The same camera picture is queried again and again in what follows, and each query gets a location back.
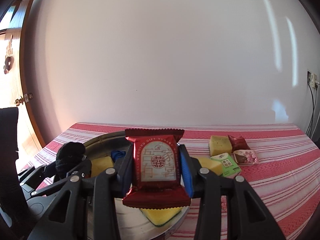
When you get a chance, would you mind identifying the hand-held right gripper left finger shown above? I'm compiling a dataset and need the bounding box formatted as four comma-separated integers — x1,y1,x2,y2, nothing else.
27,146,134,240

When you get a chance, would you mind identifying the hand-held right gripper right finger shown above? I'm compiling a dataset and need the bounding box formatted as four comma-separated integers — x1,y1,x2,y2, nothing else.
178,144,287,240

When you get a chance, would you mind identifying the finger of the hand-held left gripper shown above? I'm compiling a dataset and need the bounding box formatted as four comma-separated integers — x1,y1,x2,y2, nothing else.
30,159,92,198
17,162,60,183

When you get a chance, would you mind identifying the blue cloth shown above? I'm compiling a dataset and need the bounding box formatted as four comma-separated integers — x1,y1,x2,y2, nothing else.
111,150,127,163

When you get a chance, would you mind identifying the black sock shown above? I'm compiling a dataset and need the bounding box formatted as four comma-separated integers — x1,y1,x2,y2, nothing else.
55,142,86,179

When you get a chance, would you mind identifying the red snack packet white label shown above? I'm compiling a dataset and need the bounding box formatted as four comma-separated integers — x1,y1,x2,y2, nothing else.
122,128,192,209

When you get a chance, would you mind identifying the round metal tin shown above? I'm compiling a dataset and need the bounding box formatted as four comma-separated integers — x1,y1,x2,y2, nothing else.
81,131,190,240

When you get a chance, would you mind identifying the green snack packet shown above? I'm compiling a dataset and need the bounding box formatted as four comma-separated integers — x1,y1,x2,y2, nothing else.
210,153,242,178

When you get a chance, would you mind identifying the pale yellow-green sponge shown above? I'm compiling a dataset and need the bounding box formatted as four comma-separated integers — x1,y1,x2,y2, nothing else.
209,135,233,157

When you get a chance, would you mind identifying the large yellow sponge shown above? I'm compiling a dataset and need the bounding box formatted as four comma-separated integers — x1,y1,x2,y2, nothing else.
140,206,182,228

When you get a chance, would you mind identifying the dark red snack packet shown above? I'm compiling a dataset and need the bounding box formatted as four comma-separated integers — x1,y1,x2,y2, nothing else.
227,135,250,153

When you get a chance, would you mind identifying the pink flower snack packet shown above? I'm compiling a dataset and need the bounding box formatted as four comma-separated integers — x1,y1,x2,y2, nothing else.
234,149,260,166

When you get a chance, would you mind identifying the red striped cloth desktop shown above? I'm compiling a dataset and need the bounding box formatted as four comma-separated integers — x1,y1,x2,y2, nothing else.
16,122,320,240

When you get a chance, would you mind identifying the black chair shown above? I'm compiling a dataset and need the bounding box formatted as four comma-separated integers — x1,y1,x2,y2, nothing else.
0,107,29,220

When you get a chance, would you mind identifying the light wooden door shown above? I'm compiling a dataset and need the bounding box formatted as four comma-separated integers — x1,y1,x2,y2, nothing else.
0,0,47,155

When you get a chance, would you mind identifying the door hanging ornament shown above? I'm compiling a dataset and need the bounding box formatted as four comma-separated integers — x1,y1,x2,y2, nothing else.
3,34,15,74

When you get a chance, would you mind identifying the transom window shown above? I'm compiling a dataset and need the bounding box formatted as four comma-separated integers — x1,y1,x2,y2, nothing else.
0,1,22,30

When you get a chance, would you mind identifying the black cable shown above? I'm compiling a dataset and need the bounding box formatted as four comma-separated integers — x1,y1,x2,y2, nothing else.
309,87,318,137
305,84,315,134

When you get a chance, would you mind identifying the white wall socket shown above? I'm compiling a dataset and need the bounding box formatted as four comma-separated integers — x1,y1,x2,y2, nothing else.
307,70,320,89

